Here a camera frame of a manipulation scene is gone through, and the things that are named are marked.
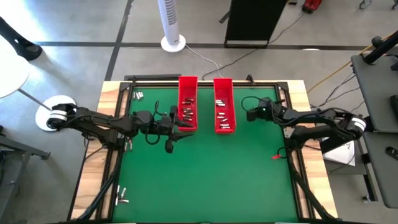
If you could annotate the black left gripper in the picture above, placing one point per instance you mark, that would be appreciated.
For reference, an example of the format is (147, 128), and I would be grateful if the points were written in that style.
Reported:
(166, 126)

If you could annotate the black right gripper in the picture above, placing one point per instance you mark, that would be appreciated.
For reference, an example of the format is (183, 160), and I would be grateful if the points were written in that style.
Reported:
(267, 113)

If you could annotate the red plastic bin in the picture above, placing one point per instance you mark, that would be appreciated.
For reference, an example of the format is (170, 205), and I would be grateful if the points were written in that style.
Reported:
(183, 90)
(228, 93)

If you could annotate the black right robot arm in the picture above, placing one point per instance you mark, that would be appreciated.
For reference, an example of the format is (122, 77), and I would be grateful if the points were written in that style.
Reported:
(326, 124)

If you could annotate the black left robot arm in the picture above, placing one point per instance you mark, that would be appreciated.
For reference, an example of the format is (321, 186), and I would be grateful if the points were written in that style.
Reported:
(93, 121)

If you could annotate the green table mat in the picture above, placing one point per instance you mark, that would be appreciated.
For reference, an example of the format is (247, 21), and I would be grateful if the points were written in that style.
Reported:
(217, 186)

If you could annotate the white cardboard box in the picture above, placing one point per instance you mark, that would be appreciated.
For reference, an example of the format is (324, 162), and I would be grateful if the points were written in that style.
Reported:
(342, 154)

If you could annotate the black partition panel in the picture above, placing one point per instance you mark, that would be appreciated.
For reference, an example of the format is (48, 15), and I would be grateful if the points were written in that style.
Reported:
(255, 21)

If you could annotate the white tower fan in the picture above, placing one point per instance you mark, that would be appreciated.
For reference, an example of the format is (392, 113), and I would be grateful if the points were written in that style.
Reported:
(169, 18)

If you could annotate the grey standing desk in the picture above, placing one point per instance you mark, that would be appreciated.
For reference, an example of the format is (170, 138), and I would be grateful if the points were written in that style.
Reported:
(379, 93)

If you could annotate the red floor machine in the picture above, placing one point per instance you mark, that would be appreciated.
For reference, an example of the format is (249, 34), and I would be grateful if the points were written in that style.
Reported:
(311, 5)

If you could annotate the black remote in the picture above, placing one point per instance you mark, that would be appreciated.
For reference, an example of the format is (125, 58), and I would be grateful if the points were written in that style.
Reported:
(392, 152)

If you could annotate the black monitor pole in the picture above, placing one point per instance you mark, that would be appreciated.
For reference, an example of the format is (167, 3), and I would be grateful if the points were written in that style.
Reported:
(381, 46)

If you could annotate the grey metal table leg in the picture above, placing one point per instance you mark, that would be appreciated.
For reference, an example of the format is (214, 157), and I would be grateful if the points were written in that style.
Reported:
(18, 146)

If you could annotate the black curved stand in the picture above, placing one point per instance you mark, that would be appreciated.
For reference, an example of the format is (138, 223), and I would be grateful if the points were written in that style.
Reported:
(21, 43)

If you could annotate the silver mounting bracket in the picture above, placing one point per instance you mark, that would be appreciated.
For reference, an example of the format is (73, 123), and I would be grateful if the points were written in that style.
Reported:
(287, 132)

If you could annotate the black aluminium table frame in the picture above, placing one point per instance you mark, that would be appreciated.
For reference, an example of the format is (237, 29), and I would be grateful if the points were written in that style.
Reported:
(155, 84)

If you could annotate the white round pedestal table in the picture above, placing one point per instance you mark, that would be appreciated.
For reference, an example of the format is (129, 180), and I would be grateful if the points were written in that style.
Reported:
(12, 74)

